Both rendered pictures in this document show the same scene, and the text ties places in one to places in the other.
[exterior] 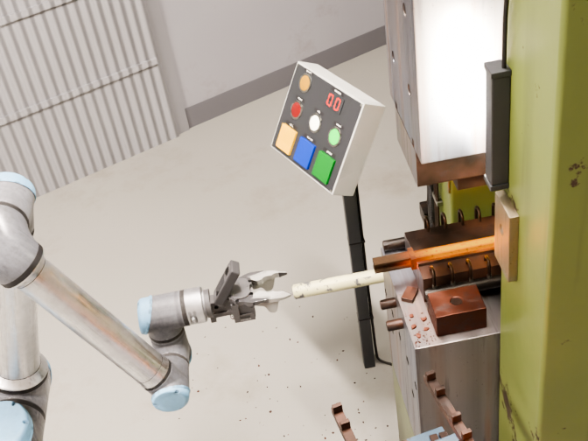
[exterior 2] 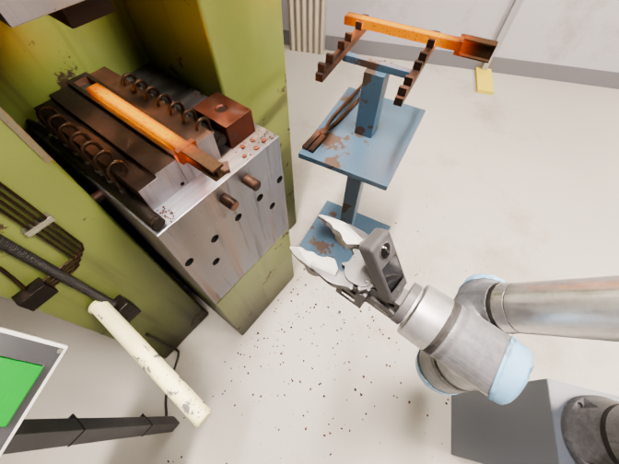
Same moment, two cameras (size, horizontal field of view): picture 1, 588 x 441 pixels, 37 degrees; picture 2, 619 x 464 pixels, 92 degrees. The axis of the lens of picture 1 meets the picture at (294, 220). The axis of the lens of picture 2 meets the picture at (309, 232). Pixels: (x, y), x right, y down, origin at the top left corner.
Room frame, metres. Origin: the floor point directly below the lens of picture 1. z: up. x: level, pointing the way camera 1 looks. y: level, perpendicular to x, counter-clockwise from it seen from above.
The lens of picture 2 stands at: (1.82, 0.22, 1.44)
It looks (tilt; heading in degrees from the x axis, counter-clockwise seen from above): 59 degrees down; 220
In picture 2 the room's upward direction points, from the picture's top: straight up
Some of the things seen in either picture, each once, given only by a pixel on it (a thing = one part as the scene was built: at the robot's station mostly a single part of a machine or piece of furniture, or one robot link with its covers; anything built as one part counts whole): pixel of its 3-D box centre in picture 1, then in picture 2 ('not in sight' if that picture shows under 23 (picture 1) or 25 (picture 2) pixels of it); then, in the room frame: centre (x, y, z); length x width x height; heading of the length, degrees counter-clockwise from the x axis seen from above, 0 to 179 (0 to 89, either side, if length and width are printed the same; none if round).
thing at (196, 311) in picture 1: (197, 305); (423, 312); (1.60, 0.27, 0.98); 0.10 x 0.05 x 0.09; 2
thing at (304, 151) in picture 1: (305, 152); not in sight; (2.15, -0.07, 1.01); 0.07 x 0.05 x 0.07; 27
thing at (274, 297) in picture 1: (272, 303); (339, 235); (1.57, 0.09, 0.98); 0.09 x 0.03 x 0.06; 73
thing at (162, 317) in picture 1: (163, 312); (475, 351); (1.60, 0.36, 0.98); 0.12 x 0.09 x 0.10; 92
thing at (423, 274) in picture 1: (494, 248); (124, 129); (1.65, -0.49, 0.96); 0.42 x 0.20 x 0.09; 92
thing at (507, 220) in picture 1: (506, 236); not in sight; (1.33, -0.42, 1.27); 0.09 x 0.02 x 0.17; 2
